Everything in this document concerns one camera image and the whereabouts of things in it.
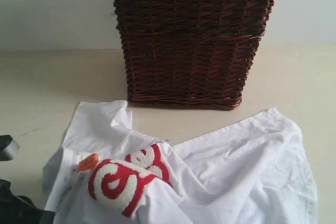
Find white t-shirt with red print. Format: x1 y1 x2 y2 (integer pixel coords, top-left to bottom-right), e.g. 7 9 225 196
42 100 318 223

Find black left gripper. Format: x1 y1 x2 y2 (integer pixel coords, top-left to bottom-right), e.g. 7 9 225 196
1 179 54 223

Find dark brown wicker basket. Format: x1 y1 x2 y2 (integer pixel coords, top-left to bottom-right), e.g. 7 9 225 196
114 0 275 111

